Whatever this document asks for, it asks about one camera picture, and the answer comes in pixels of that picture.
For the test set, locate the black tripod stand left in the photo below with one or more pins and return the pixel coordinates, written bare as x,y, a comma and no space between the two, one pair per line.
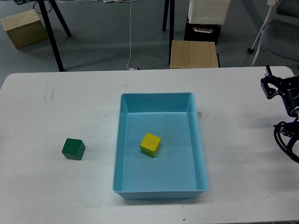
48,26

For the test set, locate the grey office chair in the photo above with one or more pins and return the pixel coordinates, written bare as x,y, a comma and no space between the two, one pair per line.
279,37

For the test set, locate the black stand legs centre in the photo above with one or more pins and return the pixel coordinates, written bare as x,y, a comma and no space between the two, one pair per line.
169,17

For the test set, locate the yellow cube block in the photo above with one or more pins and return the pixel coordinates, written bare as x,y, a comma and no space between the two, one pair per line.
150,145

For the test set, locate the blue plastic tray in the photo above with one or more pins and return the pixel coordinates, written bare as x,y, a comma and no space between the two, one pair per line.
178,170

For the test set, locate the green cube block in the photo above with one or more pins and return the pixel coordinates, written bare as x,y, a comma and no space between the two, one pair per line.
73,149

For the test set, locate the light wooden box left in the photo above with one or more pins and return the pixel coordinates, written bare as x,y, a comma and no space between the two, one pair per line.
24,28

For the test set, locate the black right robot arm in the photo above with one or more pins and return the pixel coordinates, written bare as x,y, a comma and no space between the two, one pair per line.
285,134

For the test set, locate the black storage crate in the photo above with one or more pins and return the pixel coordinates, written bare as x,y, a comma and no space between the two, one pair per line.
202,32

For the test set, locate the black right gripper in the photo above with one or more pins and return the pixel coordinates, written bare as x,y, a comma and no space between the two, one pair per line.
287,88

